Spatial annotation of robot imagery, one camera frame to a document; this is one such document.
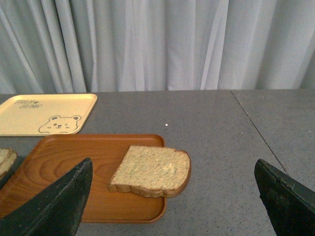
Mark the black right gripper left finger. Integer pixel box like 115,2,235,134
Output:
0,158,93,236

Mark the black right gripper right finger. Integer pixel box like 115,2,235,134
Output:
254,159,315,236

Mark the bread slice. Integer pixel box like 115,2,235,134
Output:
0,148,18,179
108,146,191,198

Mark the brown wooden tray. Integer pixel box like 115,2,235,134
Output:
0,134,167,223

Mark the yellow bear tray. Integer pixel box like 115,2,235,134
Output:
0,93,97,137

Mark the grey curtain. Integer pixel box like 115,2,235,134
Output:
0,0,315,94

